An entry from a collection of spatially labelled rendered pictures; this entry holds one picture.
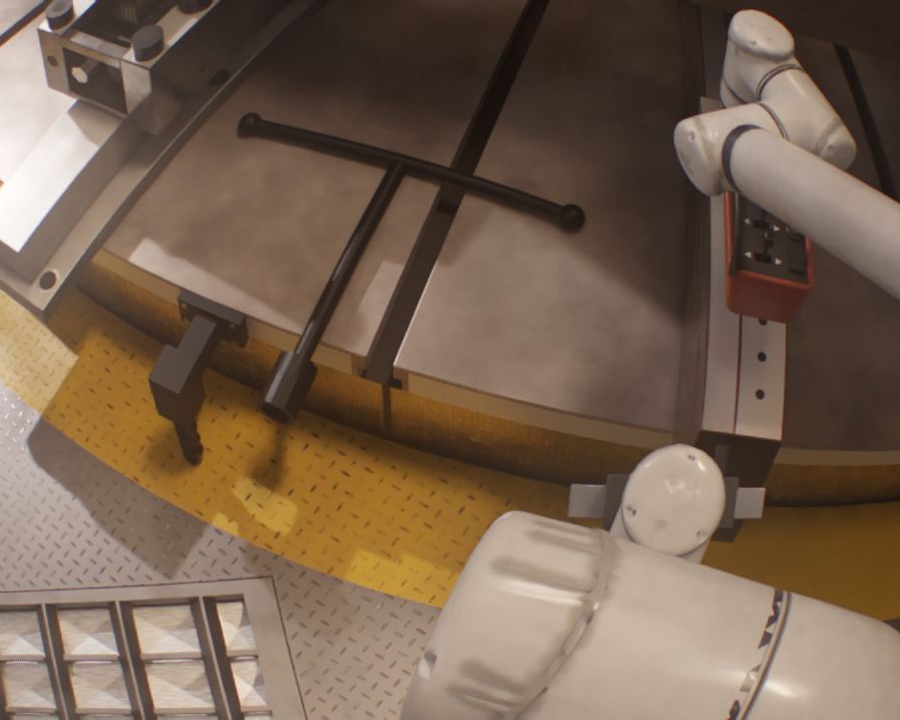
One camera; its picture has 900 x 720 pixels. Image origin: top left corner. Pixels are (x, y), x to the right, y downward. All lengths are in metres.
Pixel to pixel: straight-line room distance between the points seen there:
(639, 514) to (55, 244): 1.62
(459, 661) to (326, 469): 2.15
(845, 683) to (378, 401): 2.10
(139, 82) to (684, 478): 1.53
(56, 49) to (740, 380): 1.38
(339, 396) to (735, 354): 0.85
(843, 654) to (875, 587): 2.16
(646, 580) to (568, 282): 1.95
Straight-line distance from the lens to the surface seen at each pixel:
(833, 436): 2.48
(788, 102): 1.54
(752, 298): 1.92
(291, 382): 2.37
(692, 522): 1.12
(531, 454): 2.62
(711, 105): 1.75
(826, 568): 2.72
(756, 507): 1.38
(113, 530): 2.70
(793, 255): 1.91
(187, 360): 2.45
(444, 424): 2.61
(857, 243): 1.23
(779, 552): 2.71
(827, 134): 1.53
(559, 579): 0.57
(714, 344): 2.06
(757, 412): 2.03
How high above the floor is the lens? 2.45
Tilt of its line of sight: 62 degrees down
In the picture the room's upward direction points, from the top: 1 degrees clockwise
